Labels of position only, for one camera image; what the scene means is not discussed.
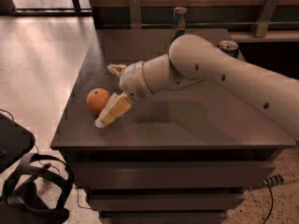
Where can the grey drawer cabinet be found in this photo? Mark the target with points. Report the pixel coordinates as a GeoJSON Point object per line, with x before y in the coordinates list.
{"type": "Point", "coordinates": [177, 157]}

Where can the grey metal wall rail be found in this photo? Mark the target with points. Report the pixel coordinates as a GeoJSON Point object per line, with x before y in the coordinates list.
{"type": "Point", "coordinates": [233, 19]}

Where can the blue soda can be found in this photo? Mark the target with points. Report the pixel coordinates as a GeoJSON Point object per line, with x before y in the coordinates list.
{"type": "Point", "coordinates": [229, 47]}

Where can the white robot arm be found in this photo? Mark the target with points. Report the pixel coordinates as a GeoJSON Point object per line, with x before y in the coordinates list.
{"type": "Point", "coordinates": [191, 60]}

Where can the black case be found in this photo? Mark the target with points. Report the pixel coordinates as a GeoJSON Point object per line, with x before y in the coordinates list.
{"type": "Point", "coordinates": [15, 141]}

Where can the orange fruit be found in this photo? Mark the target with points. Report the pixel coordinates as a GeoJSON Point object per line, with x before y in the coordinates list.
{"type": "Point", "coordinates": [97, 100]}

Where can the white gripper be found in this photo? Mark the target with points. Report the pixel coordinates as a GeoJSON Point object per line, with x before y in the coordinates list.
{"type": "Point", "coordinates": [132, 79]}

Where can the slim blue silver can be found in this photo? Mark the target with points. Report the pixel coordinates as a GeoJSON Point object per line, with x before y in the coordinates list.
{"type": "Point", "coordinates": [179, 22]}

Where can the striped power strip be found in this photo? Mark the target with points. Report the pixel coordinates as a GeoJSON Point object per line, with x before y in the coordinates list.
{"type": "Point", "coordinates": [270, 181]}

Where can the black VR headset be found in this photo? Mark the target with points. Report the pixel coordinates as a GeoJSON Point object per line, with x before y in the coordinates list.
{"type": "Point", "coordinates": [20, 192]}

